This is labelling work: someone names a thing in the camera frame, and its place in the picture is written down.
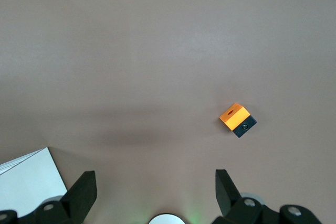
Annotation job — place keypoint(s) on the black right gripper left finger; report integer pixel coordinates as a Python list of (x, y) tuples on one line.
[(76, 197)]

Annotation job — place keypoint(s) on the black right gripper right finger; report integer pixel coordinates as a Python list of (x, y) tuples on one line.
[(228, 197)]

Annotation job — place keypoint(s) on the orange and black cube box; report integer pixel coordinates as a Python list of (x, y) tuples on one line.
[(233, 119)]

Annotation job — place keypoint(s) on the white drawer cabinet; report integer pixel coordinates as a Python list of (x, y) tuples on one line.
[(26, 176)]

